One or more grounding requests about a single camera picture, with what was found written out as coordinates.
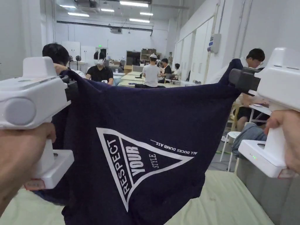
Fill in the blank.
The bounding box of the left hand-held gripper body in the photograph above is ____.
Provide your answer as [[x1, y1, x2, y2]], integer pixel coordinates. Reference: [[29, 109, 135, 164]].
[[0, 56, 78, 190]]

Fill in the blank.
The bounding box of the group of people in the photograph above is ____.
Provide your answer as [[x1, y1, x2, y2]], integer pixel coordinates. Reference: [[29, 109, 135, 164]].
[[158, 58, 182, 83]]

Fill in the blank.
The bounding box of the person's right hand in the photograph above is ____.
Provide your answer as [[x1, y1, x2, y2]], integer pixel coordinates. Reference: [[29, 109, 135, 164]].
[[264, 109, 300, 174]]

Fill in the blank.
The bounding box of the white round stool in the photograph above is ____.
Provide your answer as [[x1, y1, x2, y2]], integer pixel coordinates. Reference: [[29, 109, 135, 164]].
[[220, 131, 242, 172]]

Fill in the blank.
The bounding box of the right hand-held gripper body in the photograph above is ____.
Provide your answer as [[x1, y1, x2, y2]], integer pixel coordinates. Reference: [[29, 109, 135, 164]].
[[228, 47, 300, 178]]

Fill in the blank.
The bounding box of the low table pale green sheet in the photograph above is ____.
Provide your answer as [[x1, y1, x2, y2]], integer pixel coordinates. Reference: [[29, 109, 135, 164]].
[[114, 71, 146, 88]]

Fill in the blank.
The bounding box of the grey padded headboard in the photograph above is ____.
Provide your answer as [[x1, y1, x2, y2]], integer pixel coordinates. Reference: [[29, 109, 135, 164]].
[[236, 156, 300, 225]]

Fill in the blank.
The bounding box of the dark blue printed shirt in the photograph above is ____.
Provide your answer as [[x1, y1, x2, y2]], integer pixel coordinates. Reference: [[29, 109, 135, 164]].
[[35, 58, 245, 225]]

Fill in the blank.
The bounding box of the blue-grey bunched garment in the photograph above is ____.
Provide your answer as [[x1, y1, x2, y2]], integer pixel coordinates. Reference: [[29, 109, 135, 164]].
[[231, 123, 268, 156]]

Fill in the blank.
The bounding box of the white table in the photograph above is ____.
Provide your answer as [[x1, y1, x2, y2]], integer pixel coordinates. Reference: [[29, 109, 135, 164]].
[[248, 103, 273, 125]]

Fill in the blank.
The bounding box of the shelf with cartons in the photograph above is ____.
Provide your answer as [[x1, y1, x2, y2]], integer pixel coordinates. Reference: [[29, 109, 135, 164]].
[[140, 48, 163, 62]]

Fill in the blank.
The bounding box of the grey wall electrical box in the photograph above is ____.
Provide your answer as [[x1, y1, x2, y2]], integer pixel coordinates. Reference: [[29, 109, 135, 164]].
[[207, 33, 222, 53]]

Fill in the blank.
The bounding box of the person's left hand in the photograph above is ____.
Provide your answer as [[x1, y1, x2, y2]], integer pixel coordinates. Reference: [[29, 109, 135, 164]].
[[0, 121, 57, 212]]

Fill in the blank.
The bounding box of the bed with pale green sheet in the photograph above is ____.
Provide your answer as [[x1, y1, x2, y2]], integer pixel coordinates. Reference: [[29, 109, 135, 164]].
[[0, 169, 275, 225]]

